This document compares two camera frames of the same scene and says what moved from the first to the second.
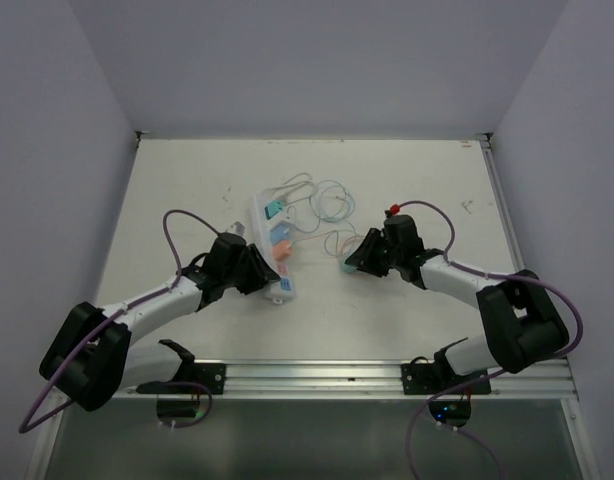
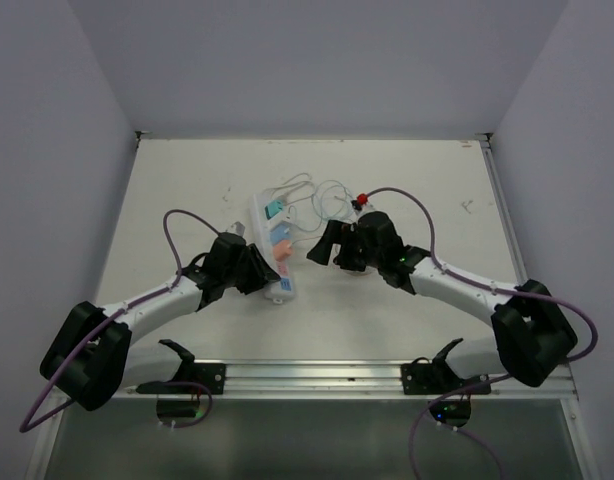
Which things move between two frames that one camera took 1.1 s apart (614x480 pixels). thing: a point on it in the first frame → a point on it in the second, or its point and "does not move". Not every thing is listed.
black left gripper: x=258 y=281 does not move
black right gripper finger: x=371 y=255 → x=333 y=234
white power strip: x=282 y=290 does not move
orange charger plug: x=281 y=250 does not move
